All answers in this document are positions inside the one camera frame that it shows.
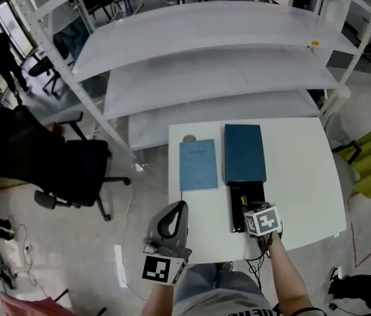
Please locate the grey-green armchair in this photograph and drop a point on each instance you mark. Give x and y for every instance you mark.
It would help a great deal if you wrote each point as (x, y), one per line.
(343, 173)

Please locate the white power strip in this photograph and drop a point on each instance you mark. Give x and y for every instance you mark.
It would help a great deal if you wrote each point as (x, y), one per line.
(27, 249)

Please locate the white metal shelving rack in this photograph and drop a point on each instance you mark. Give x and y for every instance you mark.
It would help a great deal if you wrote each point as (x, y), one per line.
(188, 77)

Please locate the person's right shoe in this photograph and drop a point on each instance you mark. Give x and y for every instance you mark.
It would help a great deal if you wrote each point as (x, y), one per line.
(226, 266)

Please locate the blue notebook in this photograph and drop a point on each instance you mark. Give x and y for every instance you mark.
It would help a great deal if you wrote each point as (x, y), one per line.
(198, 166)

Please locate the pink cloth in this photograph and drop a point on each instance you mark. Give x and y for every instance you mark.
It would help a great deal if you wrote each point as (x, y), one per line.
(31, 306)

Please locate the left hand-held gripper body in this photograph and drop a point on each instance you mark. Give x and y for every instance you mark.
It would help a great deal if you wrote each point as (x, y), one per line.
(169, 242)

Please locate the white trash bin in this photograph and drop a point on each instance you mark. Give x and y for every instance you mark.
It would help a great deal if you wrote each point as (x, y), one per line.
(338, 99)

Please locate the small black office chair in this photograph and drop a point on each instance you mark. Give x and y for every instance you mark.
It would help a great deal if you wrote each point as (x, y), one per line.
(40, 68)

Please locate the person's grey trousers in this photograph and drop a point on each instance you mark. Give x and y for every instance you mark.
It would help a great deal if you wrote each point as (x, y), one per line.
(218, 291)

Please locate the person's left forearm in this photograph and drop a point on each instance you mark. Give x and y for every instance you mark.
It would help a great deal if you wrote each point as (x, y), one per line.
(159, 300)

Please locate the wooden platform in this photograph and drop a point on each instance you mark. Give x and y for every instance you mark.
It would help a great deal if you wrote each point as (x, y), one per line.
(11, 183)

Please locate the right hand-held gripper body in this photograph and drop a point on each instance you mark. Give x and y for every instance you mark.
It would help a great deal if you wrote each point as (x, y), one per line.
(264, 221)

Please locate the dark teal sliding box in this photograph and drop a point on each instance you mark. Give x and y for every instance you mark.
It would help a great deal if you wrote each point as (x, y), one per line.
(243, 153)

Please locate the large black office chair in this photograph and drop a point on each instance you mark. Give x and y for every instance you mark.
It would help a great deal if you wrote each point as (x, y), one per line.
(40, 156)

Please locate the small round tan disc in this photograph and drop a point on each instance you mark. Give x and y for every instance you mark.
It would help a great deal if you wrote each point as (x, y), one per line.
(189, 138)

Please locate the person's right forearm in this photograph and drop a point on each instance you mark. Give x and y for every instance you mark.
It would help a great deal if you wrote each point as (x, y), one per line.
(287, 275)

